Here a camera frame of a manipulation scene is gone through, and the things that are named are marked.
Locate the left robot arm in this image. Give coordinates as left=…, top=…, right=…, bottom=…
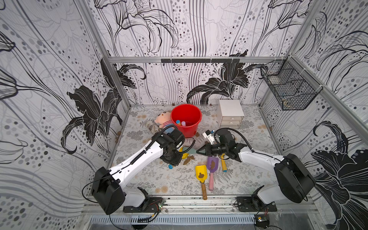
left=91, top=126, right=185, bottom=215

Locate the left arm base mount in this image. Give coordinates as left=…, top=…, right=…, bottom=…
left=123, top=197, right=164, bottom=213

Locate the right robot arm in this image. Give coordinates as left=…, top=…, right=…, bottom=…
left=197, top=127, right=316, bottom=207

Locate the green cleaning brush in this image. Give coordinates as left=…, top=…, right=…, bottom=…
left=187, top=148, right=196, bottom=155

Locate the black wire wall basket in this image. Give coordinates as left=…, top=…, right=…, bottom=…
left=260, top=60, right=323, bottom=111

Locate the white mini drawer cabinet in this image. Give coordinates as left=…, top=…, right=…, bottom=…
left=217, top=100, right=244, bottom=129

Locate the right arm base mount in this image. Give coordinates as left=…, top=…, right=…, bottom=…
left=234, top=196, right=278, bottom=212

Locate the plush doll toy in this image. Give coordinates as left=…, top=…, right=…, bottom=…
left=145, top=111, right=174, bottom=134

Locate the red plastic bucket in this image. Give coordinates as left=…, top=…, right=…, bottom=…
left=171, top=103, right=202, bottom=138

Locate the yellow trowel wooden handle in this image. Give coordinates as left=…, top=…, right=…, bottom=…
left=195, top=165, right=208, bottom=200

